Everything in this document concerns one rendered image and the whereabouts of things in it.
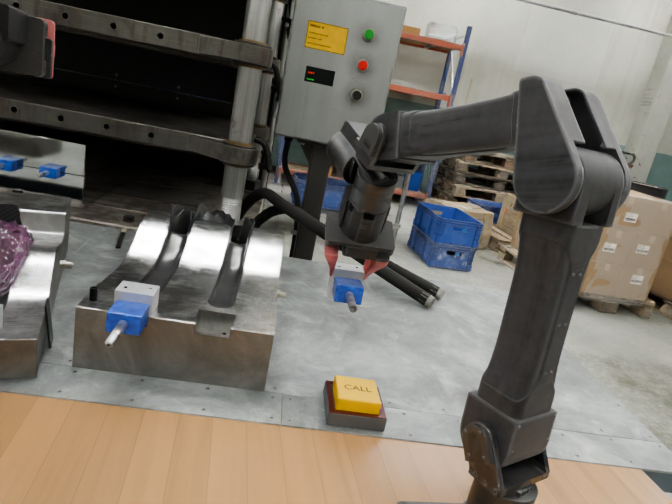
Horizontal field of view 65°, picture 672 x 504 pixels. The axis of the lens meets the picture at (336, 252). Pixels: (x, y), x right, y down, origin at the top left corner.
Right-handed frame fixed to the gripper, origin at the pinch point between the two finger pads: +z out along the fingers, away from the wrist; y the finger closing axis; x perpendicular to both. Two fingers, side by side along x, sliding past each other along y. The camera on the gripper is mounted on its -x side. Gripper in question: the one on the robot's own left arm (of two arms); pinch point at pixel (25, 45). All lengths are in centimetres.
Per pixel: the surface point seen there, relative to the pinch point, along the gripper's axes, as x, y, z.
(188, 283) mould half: 31.0, -23.9, 2.5
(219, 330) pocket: 33.5, -29.5, -8.4
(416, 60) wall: -81, -249, 640
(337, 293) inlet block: 27, -46, -6
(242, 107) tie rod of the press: 4, -29, 61
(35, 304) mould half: 34.1, -4.1, -4.5
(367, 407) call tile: 37, -50, -20
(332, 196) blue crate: 72, -116, 361
